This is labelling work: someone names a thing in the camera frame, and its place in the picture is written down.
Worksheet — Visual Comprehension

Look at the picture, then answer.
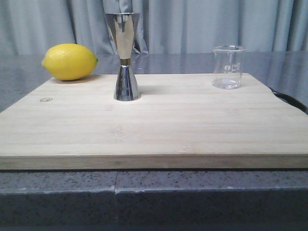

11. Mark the small glass beaker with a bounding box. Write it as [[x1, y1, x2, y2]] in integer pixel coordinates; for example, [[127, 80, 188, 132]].
[[212, 45, 246, 90]]

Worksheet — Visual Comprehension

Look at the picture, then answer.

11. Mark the steel double jigger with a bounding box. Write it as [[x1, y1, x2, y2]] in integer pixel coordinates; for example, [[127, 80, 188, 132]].
[[105, 13, 141, 102]]

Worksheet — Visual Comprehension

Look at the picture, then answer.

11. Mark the wooden cutting board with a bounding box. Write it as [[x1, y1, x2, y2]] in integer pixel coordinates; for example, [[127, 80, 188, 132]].
[[0, 74, 308, 170]]

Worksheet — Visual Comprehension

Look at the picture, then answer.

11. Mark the yellow lemon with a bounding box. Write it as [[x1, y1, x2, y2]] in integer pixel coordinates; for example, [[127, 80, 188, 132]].
[[42, 43, 98, 81]]

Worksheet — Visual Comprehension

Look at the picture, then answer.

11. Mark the grey curtain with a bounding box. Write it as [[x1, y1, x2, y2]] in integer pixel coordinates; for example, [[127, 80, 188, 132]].
[[0, 0, 308, 56]]

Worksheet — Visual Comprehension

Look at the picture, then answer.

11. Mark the black cable on table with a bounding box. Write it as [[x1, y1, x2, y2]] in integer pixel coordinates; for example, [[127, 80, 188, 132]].
[[269, 87, 308, 114]]

